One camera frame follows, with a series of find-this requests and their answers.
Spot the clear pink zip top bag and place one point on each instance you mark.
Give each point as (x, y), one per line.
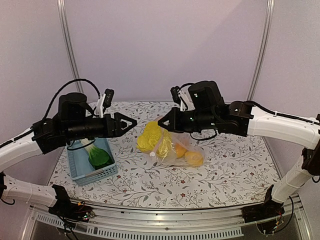
(171, 160)

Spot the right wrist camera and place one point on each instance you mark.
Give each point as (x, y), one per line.
(182, 98)

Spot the right rear aluminium frame post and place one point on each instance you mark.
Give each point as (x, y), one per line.
(270, 5)

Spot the light blue plastic basket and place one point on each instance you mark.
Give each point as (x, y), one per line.
(81, 171)

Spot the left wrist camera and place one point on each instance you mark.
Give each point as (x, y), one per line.
(104, 102)

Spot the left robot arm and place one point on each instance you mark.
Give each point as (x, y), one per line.
(75, 120)

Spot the floral patterned table mat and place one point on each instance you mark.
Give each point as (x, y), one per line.
(236, 171)

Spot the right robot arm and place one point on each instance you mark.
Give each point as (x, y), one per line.
(204, 108)

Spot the aluminium frame post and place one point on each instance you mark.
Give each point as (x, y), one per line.
(270, 5)
(61, 7)

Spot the green bok choy toy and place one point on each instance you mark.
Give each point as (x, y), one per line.
(98, 157)

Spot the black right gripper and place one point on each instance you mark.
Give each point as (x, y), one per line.
(174, 125)

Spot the yellow napa cabbage toy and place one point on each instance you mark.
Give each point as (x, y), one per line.
(155, 139)

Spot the yellow lemon toy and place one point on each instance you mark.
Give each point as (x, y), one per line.
(194, 159)

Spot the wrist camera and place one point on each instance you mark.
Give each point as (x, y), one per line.
(104, 102)
(182, 98)

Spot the left rear aluminium frame post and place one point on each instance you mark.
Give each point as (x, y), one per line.
(61, 7)

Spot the orange mango toy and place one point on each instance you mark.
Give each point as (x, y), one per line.
(179, 150)

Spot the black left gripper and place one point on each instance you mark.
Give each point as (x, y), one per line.
(117, 131)

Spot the front aluminium table rail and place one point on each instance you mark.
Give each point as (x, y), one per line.
(113, 222)

